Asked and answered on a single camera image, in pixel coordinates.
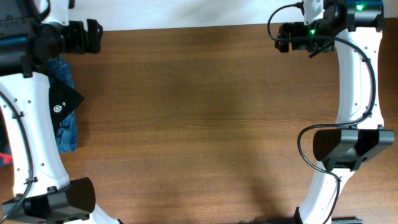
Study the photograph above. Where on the grey garment with red stripe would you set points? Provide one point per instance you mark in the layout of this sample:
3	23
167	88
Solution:
6	156

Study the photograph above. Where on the black folded garment with logo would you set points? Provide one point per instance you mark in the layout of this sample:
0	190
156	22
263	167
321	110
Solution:
63	100

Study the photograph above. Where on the blue denim jeans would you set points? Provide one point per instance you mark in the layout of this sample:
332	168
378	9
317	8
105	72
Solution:
67	134

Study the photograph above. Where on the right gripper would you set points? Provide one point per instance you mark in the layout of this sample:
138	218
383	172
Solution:
298	28

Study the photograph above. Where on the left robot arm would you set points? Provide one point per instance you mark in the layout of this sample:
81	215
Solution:
32	32

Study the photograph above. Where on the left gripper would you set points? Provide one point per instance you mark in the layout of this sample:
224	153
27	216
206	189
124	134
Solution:
94	35

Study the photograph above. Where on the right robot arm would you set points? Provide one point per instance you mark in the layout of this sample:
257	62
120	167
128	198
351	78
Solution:
352	29

